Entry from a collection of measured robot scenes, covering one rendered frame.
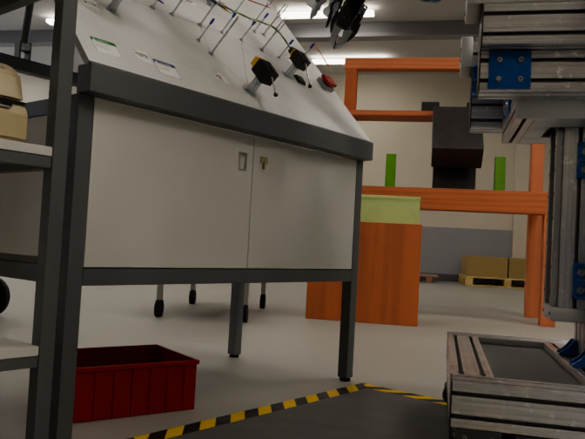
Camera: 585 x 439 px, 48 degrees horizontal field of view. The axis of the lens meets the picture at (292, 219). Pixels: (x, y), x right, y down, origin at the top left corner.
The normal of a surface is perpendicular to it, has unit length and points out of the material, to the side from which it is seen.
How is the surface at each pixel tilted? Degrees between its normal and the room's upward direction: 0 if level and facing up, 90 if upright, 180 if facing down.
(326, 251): 90
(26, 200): 90
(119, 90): 90
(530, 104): 90
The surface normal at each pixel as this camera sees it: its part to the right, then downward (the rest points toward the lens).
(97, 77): 0.77, 0.02
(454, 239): -0.22, -0.05
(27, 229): -0.63, -0.07
